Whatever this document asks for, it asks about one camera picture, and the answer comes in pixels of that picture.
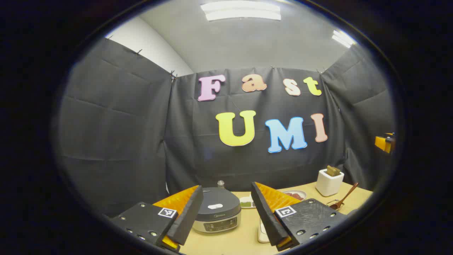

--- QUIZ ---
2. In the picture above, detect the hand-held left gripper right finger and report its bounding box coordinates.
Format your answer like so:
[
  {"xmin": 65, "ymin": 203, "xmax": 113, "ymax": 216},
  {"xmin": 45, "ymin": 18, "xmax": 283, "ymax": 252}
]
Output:
[{"xmin": 251, "ymin": 182, "xmax": 349, "ymax": 252}]

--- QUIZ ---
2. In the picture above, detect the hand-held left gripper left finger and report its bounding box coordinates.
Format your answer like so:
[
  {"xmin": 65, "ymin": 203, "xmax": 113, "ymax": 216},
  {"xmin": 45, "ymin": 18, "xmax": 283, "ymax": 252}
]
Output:
[{"xmin": 109, "ymin": 185, "xmax": 204, "ymax": 253}]

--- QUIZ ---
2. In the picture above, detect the silver black rice cooker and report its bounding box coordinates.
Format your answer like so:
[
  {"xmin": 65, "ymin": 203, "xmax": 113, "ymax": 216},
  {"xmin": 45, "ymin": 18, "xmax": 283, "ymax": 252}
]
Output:
[{"xmin": 192, "ymin": 181, "xmax": 242, "ymax": 234}]

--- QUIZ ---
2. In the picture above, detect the brown wooden spoon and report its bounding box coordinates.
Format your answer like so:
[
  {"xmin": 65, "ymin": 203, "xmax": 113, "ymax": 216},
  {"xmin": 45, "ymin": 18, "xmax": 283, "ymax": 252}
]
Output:
[{"xmin": 329, "ymin": 183, "xmax": 359, "ymax": 210}]

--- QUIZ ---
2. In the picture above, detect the clear glass rice dish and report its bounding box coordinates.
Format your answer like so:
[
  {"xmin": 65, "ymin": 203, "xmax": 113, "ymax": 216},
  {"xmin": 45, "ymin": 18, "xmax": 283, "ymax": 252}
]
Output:
[{"xmin": 257, "ymin": 217, "xmax": 271, "ymax": 244}]

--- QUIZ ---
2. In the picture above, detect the white box utensil holder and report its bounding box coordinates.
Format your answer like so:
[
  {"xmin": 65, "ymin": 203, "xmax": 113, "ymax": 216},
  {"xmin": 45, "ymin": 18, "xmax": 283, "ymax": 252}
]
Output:
[{"xmin": 316, "ymin": 169, "xmax": 344, "ymax": 197}]

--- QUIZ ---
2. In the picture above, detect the white divided bean dish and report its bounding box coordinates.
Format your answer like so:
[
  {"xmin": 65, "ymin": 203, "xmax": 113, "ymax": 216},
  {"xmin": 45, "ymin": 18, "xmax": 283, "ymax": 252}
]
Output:
[{"xmin": 239, "ymin": 195, "xmax": 256, "ymax": 209}]

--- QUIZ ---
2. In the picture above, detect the white round plate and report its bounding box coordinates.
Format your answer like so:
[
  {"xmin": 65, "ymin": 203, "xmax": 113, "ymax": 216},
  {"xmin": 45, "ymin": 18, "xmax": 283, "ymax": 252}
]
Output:
[{"xmin": 283, "ymin": 190, "xmax": 307, "ymax": 201}]

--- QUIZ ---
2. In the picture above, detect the small ceiling light panel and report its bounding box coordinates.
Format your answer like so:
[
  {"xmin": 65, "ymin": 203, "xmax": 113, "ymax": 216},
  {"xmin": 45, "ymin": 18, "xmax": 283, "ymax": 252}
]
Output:
[{"xmin": 332, "ymin": 30, "xmax": 356, "ymax": 48}]

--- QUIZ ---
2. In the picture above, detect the large ceiling light panel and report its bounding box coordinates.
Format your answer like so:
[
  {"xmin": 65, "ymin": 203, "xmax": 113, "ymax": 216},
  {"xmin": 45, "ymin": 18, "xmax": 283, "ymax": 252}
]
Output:
[{"xmin": 201, "ymin": 1, "xmax": 282, "ymax": 22}]

